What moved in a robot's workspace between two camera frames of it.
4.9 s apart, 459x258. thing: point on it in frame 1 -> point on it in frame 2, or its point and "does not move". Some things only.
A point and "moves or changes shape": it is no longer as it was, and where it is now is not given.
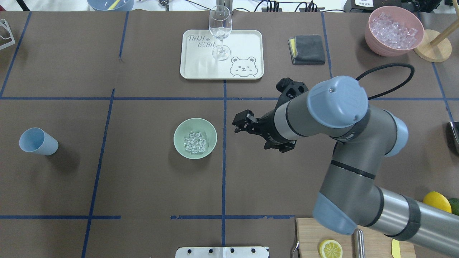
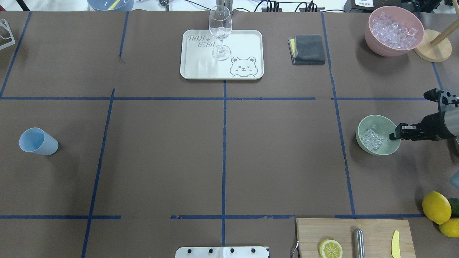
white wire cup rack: [3, 22] does not move
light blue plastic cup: [36, 139] does not move
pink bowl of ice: [393, 31] does not move
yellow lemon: [438, 200] does not move
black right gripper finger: [237, 129] -> [402, 135]
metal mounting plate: [222, 252] does not move
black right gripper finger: [244, 118] -> [404, 128]
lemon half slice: [330, 248] does not move
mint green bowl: [195, 138] moves or changes shape
